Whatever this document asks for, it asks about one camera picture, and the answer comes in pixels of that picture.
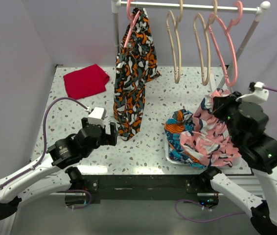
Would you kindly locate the blue orange patterned shorts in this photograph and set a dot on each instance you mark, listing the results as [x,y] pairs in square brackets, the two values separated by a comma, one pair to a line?
[179,121]

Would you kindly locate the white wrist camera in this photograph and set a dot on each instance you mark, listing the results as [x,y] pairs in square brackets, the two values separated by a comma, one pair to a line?
[258,94]
[97,113]

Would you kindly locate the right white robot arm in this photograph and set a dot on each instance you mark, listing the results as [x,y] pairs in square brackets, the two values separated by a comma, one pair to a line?
[262,212]

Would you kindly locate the orange black camo shorts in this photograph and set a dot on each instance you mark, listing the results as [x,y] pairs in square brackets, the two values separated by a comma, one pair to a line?
[136,64]

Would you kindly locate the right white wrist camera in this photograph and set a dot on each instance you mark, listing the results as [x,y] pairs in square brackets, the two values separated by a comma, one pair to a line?
[258,94]

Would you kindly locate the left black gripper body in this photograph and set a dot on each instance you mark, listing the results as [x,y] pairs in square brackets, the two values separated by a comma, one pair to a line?
[105,139]

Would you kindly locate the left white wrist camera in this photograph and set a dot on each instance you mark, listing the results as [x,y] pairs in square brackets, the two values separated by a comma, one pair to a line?
[97,113]

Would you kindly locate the white plastic basket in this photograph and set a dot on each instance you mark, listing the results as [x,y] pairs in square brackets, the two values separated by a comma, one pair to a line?
[236,164]

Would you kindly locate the pink navy patterned shorts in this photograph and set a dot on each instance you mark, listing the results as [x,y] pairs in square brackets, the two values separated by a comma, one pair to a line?
[209,141]

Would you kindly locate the red folded cloth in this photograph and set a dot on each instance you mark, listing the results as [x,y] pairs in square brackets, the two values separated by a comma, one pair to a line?
[86,82]

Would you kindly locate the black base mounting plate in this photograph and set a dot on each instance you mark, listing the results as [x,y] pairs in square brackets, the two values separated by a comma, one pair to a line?
[142,187]

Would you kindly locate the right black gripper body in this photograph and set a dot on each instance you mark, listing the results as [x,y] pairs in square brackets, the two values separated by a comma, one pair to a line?
[224,110]

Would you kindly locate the left pink hanger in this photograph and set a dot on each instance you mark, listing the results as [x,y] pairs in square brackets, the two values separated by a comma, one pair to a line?
[133,19]

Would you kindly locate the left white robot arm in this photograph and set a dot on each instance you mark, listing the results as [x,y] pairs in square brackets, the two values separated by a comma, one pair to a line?
[57,171]

